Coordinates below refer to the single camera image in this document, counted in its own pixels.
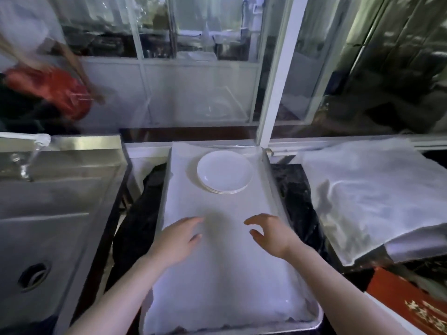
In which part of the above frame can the person's right hand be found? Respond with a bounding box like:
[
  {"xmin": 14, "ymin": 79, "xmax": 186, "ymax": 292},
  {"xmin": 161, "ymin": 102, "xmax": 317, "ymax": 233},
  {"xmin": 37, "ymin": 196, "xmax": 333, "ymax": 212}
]
[{"xmin": 243, "ymin": 213, "xmax": 302, "ymax": 261}]

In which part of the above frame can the person's left hand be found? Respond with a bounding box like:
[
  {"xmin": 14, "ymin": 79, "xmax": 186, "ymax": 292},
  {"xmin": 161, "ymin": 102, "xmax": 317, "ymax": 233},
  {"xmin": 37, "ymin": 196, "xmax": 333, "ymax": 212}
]
[{"xmin": 146, "ymin": 216, "xmax": 205, "ymax": 270}]

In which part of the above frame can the person's right forearm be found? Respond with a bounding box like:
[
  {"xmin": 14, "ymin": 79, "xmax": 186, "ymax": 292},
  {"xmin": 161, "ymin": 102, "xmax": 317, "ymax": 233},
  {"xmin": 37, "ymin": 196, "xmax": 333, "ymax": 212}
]
[{"xmin": 284, "ymin": 241, "xmax": 413, "ymax": 335}]

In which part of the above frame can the person's left forearm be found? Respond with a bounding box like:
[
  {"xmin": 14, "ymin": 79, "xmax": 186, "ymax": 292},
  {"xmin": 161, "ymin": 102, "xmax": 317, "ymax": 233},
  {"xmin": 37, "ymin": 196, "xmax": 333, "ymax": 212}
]
[{"xmin": 66, "ymin": 255, "xmax": 165, "ymax": 335}]

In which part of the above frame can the white cloth tray liner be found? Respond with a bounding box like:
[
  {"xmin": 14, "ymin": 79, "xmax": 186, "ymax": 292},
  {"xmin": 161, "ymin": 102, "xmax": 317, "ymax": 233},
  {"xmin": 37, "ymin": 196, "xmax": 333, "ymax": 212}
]
[{"xmin": 143, "ymin": 143, "xmax": 316, "ymax": 333}]

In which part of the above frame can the white round plate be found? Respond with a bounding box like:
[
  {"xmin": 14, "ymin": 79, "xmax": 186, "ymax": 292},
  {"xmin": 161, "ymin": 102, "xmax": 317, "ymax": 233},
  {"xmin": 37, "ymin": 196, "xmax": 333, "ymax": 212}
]
[
  {"xmin": 196, "ymin": 150, "xmax": 253, "ymax": 191},
  {"xmin": 199, "ymin": 181, "xmax": 251, "ymax": 195}
]

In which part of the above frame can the black plastic sheet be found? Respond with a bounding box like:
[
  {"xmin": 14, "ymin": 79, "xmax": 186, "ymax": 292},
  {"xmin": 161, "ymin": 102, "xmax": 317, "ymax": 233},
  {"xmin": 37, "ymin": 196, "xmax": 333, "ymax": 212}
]
[{"xmin": 105, "ymin": 163, "xmax": 330, "ymax": 293}]

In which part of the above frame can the large metal tray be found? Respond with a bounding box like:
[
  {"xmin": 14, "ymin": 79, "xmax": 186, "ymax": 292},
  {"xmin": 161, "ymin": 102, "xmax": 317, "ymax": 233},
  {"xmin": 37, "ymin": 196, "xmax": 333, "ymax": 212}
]
[{"xmin": 139, "ymin": 142, "xmax": 324, "ymax": 335}]

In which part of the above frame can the white cloth cover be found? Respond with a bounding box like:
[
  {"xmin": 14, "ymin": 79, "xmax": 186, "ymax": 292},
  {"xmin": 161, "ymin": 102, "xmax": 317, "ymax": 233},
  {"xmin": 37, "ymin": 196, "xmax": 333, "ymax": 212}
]
[{"xmin": 301, "ymin": 137, "xmax": 447, "ymax": 268}]

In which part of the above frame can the stainless steel sink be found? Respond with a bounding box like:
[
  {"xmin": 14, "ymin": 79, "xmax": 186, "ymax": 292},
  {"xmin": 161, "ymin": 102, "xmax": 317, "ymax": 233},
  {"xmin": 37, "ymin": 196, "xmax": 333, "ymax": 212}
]
[{"xmin": 0, "ymin": 135, "xmax": 132, "ymax": 335}]

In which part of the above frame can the white framed glass partition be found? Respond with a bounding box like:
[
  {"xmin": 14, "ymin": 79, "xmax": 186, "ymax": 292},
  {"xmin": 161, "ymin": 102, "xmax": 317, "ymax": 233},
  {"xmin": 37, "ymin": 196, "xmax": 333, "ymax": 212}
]
[{"xmin": 52, "ymin": 0, "xmax": 263, "ymax": 127}]

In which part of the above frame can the red printed box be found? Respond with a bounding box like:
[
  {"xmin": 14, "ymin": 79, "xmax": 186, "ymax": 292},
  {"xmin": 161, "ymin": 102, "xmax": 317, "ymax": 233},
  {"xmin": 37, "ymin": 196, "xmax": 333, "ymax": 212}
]
[{"xmin": 366, "ymin": 267, "xmax": 447, "ymax": 335}]

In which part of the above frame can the metal sink faucet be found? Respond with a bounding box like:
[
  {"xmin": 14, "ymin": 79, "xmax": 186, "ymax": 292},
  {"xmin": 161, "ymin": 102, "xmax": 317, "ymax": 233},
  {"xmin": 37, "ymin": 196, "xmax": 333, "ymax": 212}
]
[{"xmin": 0, "ymin": 132, "xmax": 51, "ymax": 182}]

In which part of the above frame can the white window frame post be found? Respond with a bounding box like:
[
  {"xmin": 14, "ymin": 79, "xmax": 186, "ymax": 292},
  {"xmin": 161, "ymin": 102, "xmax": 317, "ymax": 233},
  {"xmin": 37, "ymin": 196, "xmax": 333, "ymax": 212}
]
[{"xmin": 256, "ymin": 0, "xmax": 310, "ymax": 147}]

